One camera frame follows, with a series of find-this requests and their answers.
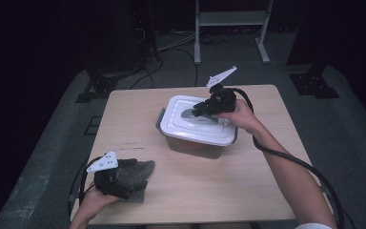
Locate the person's left hand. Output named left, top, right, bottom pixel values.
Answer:
left=77, top=187, right=119, bottom=221

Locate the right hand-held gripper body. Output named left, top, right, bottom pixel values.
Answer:
left=205, top=65, right=238, bottom=116

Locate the black floor cable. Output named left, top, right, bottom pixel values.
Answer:
left=130, top=47, right=200, bottom=91

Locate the left hand-held gripper cable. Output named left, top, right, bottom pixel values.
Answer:
left=68, top=156, right=105, bottom=221

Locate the person's right hand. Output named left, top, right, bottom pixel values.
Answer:
left=215, top=98, right=263, bottom=135

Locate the white metal stand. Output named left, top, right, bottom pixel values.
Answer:
left=193, top=0, right=275, bottom=66

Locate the grey floor cable bundle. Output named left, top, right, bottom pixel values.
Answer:
left=155, top=30, right=198, bottom=53

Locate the hand-held gripper cable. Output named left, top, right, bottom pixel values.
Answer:
left=232, top=87, right=346, bottom=229
left=68, top=156, right=105, bottom=221

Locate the right hand-held gripper cable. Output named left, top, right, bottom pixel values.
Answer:
left=232, top=87, right=346, bottom=229

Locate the person's white shirt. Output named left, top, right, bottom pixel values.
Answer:
left=295, top=222, right=336, bottom=229

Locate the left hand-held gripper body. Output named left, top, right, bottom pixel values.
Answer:
left=86, top=151, right=132, bottom=200

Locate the black stand base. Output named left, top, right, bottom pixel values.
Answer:
left=75, top=63, right=141, bottom=104
left=287, top=63, right=341, bottom=100

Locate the clear plastic storage box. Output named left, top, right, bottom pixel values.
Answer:
left=155, top=107, right=238, bottom=160

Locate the white lid with grey handle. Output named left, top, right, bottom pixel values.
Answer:
left=159, top=94, right=238, bottom=147

